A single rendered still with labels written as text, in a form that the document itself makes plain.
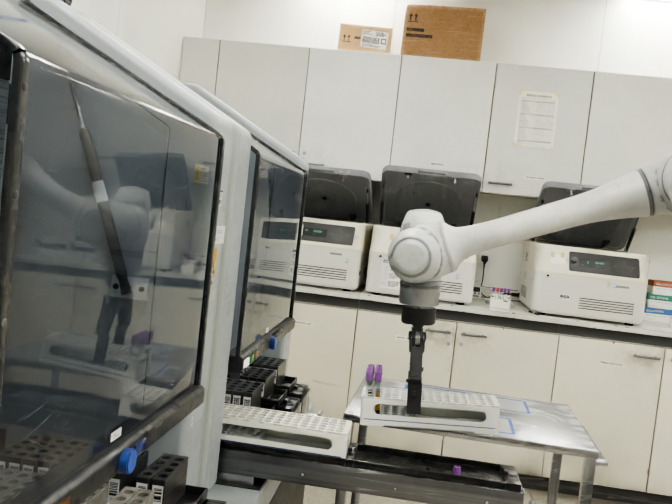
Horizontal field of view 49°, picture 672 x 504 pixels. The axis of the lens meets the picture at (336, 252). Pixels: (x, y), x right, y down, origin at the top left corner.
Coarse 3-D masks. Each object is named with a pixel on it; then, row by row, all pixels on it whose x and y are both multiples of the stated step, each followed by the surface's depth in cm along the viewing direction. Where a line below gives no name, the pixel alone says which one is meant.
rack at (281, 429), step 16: (224, 416) 149; (240, 416) 151; (256, 416) 152; (272, 416) 154; (288, 416) 155; (304, 416) 155; (320, 416) 157; (224, 432) 151; (240, 432) 153; (256, 432) 153; (272, 432) 158; (288, 432) 158; (304, 432) 147; (320, 432) 147; (336, 432) 147; (288, 448) 148; (304, 448) 147; (320, 448) 147; (336, 448) 147
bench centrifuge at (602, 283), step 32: (544, 192) 387; (576, 192) 384; (608, 224) 400; (544, 256) 374; (576, 256) 372; (608, 256) 371; (640, 256) 371; (544, 288) 370; (576, 288) 368; (608, 288) 366; (640, 288) 364; (608, 320) 368; (640, 320) 365
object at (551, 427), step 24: (360, 384) 211; (384, 384) 214; (360, 408) 184; (504, 408) 201; (528, 408) 204; (552, 408) 207; (360, 432) 221; (432, 432) 175; (456, 432) 174; (504, 432) 177; (528, 432) 179; (552, 432) 182; (576, 432) 184; (552, 456) 214; (600, 456) 179; (552, 480) 213
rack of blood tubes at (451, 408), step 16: (368, 400) 159; (384, 400) 158; (400, 400) 158; (432, 400) 159; (448, 400) 159; (464, 400) 160; (480, 400) 160; (496, 400) 161; (368, 416) 159; (384, 416) 158; (400, 416) 158; (416, 416) 166; (432, 416) 167; (448, 416) 167; (464, 416) 166; (480, 416) 166; (496, 416) 156; (480, 432) 156; (496, 432) 156
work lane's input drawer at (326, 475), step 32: (224, 448) 148; (256, 448) 148; (352, 448) 151; (384, 448) 156; (288, 480) 146; (320, 480) 145; (352, 480) 145; (384, 480) 144; (416, 480) 143; (448, 480) 144; (480, 480) 143; (512, 480) 144
